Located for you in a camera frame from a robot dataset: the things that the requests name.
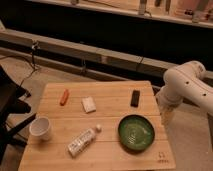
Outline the white sponge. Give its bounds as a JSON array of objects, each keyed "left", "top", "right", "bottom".
[{"left": 82, "top": 97, "right": 96, "bottom": 113}]

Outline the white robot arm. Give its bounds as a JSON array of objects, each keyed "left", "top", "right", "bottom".
[{"left": 155, "top": 61, "right": 213, "bottom": 150}]

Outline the green ceramic bowl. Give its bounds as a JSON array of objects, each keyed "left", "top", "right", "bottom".
[{"left": 118, "top": 114, "right": 155, "bottom": 152}]

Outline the black rectangular block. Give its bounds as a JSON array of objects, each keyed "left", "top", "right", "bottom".
[{"left": 130, "top": 90, "right": 140, "bottom": 107}]

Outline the white plastic bottle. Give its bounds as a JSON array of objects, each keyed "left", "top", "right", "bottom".
[{"left": 68, "top": 124, "right": 102, "bottom": 157}]

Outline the orange carrot toy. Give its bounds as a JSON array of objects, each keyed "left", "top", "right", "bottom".
[{"left": 60, "top": 89, "right": 69, "bottom": 106}]

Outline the white cup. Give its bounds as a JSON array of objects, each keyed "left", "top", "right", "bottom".
[{"left": 29, "top": 117, "right": 52, "bottom": 141}]

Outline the black chair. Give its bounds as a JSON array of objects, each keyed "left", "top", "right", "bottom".
[{"left": 0, "top": 65, "right": 35, "bottom": 164}]

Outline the black floor cable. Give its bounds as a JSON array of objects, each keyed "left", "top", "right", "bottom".
[{"left": 0, "top": 41, "right": 41, "bottom": 88}]

